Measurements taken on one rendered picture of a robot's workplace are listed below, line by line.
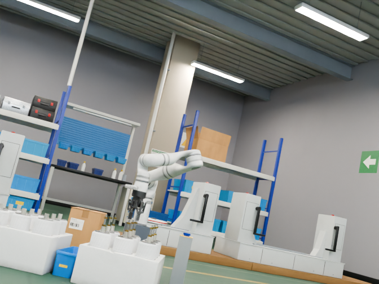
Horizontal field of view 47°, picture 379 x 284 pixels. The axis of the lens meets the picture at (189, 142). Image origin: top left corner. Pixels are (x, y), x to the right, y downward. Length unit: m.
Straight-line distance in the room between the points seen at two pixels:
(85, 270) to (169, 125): 6.91
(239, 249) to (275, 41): 4.53
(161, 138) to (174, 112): 0.62
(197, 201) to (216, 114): 7.39
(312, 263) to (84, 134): 4.71
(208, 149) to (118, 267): 5.64
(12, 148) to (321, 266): 3.66
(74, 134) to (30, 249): 6.04
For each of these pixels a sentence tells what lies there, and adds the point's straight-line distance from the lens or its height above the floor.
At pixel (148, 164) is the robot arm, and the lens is 2.32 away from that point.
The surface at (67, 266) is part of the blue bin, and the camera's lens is 2.33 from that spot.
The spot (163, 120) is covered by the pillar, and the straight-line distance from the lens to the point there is 8.91.
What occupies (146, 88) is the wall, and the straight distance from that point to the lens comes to 11.28.
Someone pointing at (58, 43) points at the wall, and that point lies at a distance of 10.98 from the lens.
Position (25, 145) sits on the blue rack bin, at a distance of 6.80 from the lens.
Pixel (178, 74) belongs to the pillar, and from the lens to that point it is 9.19.
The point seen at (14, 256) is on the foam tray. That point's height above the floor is 0.06.
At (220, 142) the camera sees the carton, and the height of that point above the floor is 1.79.
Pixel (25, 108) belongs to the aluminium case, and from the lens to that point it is 6.88.
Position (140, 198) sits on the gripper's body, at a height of 0.46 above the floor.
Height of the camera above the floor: 0.42
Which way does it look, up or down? 9 degrees up
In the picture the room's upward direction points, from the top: 12 degrees clockwise
